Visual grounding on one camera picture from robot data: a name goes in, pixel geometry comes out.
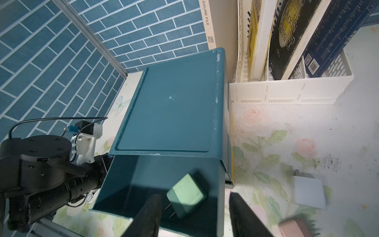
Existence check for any teal drawer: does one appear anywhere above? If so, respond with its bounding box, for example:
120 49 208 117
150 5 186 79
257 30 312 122
93 155 225 237

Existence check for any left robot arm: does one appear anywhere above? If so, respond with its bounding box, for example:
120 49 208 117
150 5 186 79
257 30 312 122
1 117 112 233

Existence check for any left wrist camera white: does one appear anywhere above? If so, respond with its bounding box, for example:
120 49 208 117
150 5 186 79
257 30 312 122
66 120 103 165

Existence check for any green plug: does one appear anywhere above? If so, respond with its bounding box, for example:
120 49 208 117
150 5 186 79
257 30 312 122
164 174 207 219

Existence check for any yellow book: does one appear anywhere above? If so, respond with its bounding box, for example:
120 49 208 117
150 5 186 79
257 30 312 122
247 0 277 81

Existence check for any dark blue book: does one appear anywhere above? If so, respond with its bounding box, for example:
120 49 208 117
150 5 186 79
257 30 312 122
303 0 379 78

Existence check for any teal drawer cabinet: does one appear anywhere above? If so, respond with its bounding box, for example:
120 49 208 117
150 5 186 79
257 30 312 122
110 48 233 182

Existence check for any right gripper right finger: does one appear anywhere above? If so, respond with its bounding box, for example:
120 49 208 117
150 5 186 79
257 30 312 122
229 192 273 237

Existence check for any white square plug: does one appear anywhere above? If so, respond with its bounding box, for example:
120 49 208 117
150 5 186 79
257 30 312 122
291 169 327 209

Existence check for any beige closure file folder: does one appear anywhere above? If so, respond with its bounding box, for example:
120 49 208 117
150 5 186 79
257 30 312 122
198 0 238 54

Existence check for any pink plug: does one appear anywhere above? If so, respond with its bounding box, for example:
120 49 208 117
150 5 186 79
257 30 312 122
278 219 312 237

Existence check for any white file organizer rack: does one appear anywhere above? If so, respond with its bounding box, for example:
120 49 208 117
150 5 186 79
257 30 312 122
230 1 354 105

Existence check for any black moon book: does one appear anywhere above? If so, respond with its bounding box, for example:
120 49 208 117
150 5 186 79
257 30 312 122
268 0 331 81

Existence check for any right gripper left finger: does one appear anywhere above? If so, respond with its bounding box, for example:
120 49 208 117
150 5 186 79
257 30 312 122
121 194 162 237

